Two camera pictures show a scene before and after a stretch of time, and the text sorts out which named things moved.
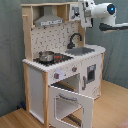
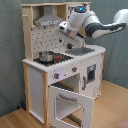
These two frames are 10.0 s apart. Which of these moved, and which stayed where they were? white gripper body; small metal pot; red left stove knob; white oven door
Moved: white gripper body
Stayed: red left stove knob; small metal pot; white oven door
